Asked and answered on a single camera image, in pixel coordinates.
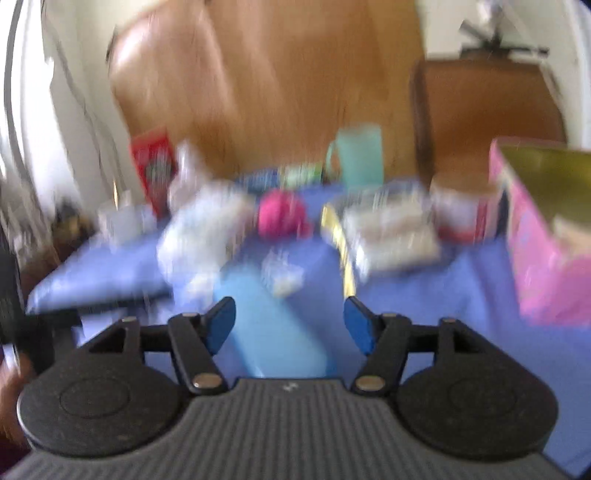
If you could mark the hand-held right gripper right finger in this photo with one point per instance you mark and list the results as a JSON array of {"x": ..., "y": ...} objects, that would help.
[{"x": 360, "y": 328}]

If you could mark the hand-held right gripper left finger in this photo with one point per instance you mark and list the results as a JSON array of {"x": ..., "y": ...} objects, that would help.
[{"x": 220, "y": 323}]

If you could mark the person's left hand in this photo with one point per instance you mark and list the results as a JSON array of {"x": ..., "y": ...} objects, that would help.
[{"x": 10, "y": 397}]

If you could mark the small clear plastic wrapper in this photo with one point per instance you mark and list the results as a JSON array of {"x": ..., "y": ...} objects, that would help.
[{"x": 281, "y": 272}]

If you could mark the white tissue pack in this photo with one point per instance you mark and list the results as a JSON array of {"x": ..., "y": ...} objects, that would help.
[{"x": 203, "y": 230}]

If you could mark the yellow edged flat packet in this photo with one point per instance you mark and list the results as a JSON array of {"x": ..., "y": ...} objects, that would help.
[{"x": 388, "y": 230}]

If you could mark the blue tablecloth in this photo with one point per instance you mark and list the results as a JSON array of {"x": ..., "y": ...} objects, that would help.
[{"x": 461, "y": 300}]

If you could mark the pink ball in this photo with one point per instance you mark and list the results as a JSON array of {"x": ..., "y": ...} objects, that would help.
[{"x": 281, "y": 214}]

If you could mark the red white paper cup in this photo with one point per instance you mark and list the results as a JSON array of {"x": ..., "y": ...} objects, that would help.
[{"x": 459, "y": 212}]

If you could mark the clear plastic bag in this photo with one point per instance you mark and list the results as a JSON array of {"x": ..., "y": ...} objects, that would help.
[{"x": 189, "y": 170}]

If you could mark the green blue toothpaste box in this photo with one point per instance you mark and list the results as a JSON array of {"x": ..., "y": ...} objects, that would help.
[{"x": 300, "y": 175}]

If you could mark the teal plastic mug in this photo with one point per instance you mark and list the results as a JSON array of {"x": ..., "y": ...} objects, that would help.
[{"x": 362, "y": 154}]

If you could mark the red snack box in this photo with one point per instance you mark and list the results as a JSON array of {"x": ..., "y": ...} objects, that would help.
[{"x": 154, "y": 161}]

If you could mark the pink cardboard box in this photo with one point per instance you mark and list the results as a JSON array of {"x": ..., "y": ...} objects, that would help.
[{"x": 540, "y": 249}]

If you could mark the clear tape roll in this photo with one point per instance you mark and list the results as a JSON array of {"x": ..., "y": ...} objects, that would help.
[{"x": 572, "y": 235}]

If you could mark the wooden panel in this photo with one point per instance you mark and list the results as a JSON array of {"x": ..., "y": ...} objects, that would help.
[{"x": 277, "y": 83}]

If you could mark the wooden chair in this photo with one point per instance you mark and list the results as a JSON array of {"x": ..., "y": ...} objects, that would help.
[{"x": 485, "y": 110}]

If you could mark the black folding stand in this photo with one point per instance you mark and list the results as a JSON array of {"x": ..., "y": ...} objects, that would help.
[{"x": 498, "y": 44}]

